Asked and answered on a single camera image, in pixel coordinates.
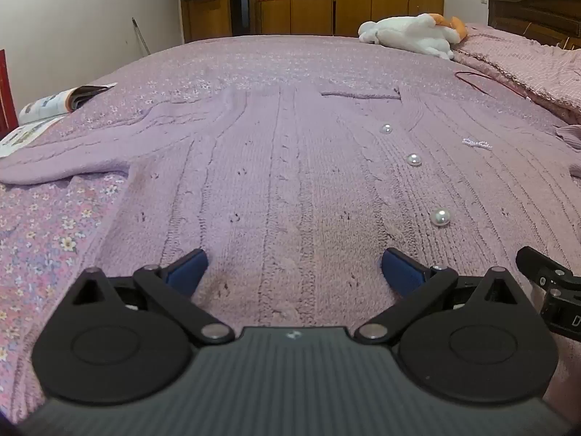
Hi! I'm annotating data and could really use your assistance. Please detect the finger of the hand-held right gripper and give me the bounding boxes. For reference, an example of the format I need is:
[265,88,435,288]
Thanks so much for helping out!
[516,246,581,290]

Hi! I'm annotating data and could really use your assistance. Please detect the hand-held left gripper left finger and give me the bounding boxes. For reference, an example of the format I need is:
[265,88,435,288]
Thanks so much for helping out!
[70,249,235,345]

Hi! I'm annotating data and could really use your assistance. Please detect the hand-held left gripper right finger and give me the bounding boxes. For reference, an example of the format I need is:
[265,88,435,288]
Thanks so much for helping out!
[354,248,523,345]

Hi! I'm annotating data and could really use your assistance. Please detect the purple knit sweater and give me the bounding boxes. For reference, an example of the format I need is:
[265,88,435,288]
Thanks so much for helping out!
[0,84,581,424]

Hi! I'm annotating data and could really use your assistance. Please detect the pink quilt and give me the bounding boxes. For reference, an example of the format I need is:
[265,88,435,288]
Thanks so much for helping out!
[454,23,581,124]

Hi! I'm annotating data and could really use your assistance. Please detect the purple floral bedspread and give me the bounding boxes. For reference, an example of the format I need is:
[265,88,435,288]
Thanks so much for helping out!
[0,34,581,375]

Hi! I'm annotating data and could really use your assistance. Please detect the open magazine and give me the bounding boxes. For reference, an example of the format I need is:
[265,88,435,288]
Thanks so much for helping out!
[0,82,118,159]

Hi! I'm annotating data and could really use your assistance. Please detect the thin stick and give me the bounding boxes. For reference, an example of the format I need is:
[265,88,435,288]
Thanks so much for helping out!
[131,17,151,56]

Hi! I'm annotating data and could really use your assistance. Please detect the white and orange plush toy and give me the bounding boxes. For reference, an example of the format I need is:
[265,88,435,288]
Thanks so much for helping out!
[358,13,468,61]

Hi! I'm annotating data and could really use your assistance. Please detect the dark wooden headboard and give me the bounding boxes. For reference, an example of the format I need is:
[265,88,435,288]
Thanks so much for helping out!
[485,0,581,52]

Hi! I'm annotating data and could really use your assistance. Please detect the red panel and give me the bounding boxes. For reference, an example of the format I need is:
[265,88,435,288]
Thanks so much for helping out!
[0,49,19,141]

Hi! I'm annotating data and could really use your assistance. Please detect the wooden wardrobe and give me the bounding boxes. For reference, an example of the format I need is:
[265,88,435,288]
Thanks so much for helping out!
[178,0,446,43]

